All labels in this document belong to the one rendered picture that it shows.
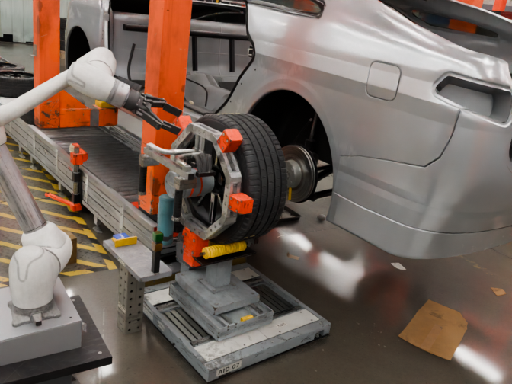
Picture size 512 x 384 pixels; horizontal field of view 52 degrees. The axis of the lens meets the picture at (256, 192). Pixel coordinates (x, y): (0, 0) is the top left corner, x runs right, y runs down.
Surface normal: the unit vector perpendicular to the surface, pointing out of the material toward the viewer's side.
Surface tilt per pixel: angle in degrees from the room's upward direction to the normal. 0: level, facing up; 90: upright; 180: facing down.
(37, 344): 90
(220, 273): 90
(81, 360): 0
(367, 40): 75
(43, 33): 90
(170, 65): 90
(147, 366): 0
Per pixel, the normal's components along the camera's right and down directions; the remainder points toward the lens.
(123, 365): 0.13, -0.93
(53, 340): 0.53, 0.35
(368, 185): -0.78, 0.11
